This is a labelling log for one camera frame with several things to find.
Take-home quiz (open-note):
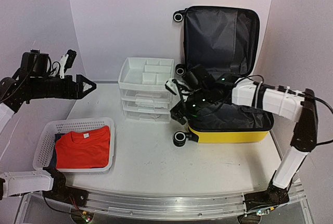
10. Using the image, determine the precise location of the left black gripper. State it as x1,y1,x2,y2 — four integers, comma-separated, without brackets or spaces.
28,74,96,99

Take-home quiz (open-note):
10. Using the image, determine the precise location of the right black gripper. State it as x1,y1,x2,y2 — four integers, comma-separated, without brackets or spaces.
171,89,211,125

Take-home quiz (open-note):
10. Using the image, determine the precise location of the white plastic drawer organizer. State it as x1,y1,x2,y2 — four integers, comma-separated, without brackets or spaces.
118,57,174,123

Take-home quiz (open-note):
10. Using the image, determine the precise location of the orange garment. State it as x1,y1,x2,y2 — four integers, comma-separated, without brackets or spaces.
55,126,111,169

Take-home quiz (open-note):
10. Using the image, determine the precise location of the yellow Pikachu hard-shell suitcase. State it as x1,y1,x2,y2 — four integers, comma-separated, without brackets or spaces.
173,6,273,147

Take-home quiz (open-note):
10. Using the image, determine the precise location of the blue garment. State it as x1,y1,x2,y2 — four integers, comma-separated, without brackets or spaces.
50,133,65,167

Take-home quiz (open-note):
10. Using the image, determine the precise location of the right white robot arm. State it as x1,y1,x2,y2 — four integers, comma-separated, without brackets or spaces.
165,65,332,216

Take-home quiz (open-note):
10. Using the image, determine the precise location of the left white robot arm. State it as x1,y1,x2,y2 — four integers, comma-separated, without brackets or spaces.
1,49,97,206

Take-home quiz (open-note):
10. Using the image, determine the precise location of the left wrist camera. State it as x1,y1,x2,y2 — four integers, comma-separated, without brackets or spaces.
57,49,77,79

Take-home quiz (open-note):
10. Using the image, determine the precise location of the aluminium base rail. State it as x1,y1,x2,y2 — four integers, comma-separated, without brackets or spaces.
15,169,313,224

